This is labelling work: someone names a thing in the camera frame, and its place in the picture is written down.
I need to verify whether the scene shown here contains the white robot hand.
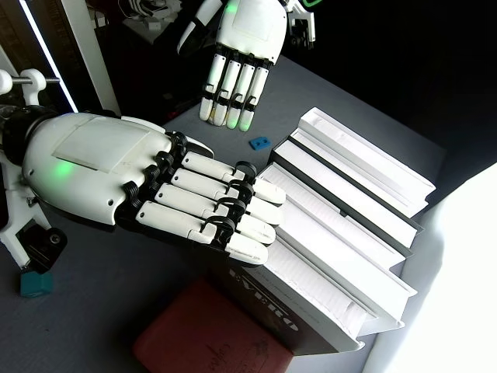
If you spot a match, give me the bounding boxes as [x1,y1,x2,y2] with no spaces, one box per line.
[176,0,288,133]
[21,111,287,267]

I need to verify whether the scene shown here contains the white K book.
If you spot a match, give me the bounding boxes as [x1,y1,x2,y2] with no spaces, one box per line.
[297,106,438,207]

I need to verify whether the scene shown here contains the black The Most Excellent book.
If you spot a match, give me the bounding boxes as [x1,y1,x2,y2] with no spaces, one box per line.
[269,138,425,249]

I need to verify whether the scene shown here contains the white K book numbered 0001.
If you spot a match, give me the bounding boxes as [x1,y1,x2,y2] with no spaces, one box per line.
[287,127,428,219]

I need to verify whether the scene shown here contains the black COVERING COMMUTE book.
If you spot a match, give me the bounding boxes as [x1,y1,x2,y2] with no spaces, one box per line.
[256,162,415,269]

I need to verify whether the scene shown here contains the white book with EVER lettering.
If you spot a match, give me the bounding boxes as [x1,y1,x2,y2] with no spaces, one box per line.
[209,232,380,357]

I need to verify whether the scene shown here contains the white background equipment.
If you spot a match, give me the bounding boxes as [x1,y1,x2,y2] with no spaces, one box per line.
[122,0,178,19]

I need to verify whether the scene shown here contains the teal cube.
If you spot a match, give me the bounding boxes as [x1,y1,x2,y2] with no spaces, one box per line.
[19,270,54,299]

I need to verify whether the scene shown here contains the grey table cloth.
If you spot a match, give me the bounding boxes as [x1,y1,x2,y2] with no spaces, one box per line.
[0,54,447,373]

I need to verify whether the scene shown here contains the red leather bookend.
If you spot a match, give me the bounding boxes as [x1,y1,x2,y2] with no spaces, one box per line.
[130,277,294,373]

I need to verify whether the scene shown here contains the white backdrop board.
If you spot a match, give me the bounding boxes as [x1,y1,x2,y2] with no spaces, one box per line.
[360,161,497,373]

